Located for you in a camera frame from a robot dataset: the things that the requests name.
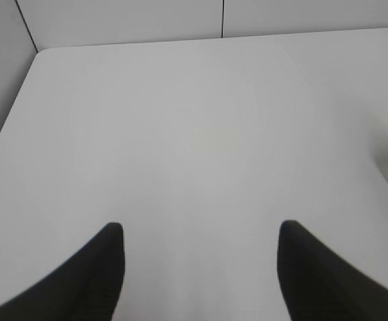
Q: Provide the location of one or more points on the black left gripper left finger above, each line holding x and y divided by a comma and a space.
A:
87, 286

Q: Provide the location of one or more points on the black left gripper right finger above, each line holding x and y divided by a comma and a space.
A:
317, 284

